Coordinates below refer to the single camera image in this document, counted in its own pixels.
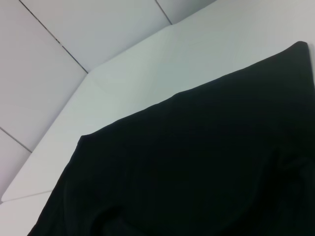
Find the black shirt with white print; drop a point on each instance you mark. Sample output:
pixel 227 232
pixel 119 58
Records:
pixel 197 159

